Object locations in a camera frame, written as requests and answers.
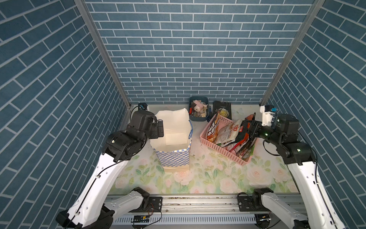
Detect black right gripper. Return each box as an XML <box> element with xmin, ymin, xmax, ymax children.
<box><xmin>242</xmin><ymin>119</ymin><xmax>281</xmax><ymax>147</ymax></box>

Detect orange red condiment packet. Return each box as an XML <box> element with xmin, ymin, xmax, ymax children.
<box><xmin>226</xmin><ymin>113</ymin><xmax>256</xmax><ymax>161</ymax></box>

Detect blue checkered paper bag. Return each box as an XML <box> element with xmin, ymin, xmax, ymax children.
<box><xmin>150</xmin><ymin>108</ymin><xmax>193</xmax><ymax>173</ymax></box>

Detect pink plastic basket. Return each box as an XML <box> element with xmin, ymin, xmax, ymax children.
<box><xmin>200</xmin><ymin>114</ymin><xmax>256</xmax><ymax>165</ymax></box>

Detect dark brown condiment packet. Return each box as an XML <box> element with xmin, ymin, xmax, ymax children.
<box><xmin>206</xmin><ymin>113</ymin><xmax>220</xmax><ymax>143</ymax></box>

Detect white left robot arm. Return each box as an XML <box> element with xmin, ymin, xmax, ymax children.
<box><xmin>56</xmin><ymin>110</ymin><xmax>164</xmax><ymax>229</ymax></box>

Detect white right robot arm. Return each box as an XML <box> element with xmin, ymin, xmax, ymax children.
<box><xmin>249</xmin><ymin>112</ymin><xmax>345</xmax><ymax>229</ymax></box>

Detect green small condiment packet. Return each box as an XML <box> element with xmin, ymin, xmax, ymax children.
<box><xmin>242</xmin><ymin>138</ymin><xmax>256</xmax><ymax>162</ymax></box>

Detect black moon book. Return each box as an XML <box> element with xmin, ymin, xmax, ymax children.
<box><xmin>213</xmin><ymin>101</ymin><xmax>232</xmax><ymax>119</ymax></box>

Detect pink tape roll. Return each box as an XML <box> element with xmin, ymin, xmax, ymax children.
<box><xmin>191</xmin><ymin>100</ymin><xmax>204</xmax><ymax>112</ymax></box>

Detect teal storage bin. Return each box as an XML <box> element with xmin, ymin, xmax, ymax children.
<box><xmin>188</xmin><ymin>95</ymin><xmax>209</xmax><ymax>122</ymax></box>

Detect left green circuit board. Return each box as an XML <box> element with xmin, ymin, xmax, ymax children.
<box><xmin>132</xmin><ymin>215</ymin><xmax>150</xmax><ymax>224</ymax></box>

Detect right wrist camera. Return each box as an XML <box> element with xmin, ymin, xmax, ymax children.
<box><xmin>260</xmin><ymin>105</ymin><xmax>277</xmax><ymax>127</ymax></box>

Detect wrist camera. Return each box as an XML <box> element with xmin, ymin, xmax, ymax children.
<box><xmin>260</xmin><ymin>105</ymin><xmax>277</xmax><ymax>127</ymax></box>
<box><xmin>138</xmin><ymin>103</ymin><xmax>148</xmax><ymax>111</ymax></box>

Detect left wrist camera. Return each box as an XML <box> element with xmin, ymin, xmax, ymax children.
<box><xmin>138</xmin><ymin>103</ymin><xmax>148</xmax><ymax>111</ymax></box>

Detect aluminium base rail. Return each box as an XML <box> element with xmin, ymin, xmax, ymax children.
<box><xmin>100</xmin><ymin>193</ymin><xmax>318</xmax><ymax>229</ymax></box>

